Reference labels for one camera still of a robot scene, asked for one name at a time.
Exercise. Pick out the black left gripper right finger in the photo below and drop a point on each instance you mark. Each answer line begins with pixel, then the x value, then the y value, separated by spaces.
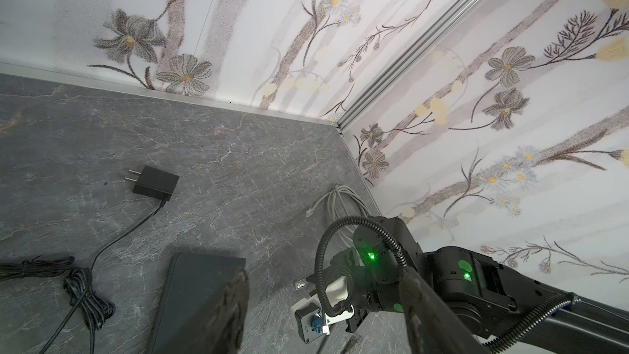
pixel 430 324

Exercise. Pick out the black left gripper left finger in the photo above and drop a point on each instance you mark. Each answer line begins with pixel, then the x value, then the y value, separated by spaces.
pixel 221 328

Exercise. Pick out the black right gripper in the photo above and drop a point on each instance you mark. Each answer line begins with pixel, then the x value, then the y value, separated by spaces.
pixel 372 280

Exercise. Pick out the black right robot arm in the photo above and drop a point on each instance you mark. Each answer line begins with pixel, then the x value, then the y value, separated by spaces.
pixel 453 300

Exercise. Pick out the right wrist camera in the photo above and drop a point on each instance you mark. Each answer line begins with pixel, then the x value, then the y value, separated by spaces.
pixel 312 323

